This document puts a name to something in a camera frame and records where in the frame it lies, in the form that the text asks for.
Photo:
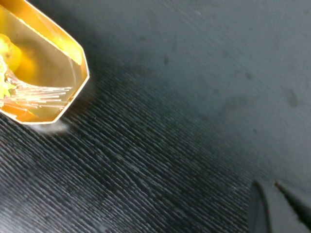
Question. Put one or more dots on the amber translucent right gripper right finger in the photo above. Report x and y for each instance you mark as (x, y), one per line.
(298, 208)

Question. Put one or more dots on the amber translucent right gripper left finger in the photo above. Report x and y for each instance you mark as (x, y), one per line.
(48, 72)

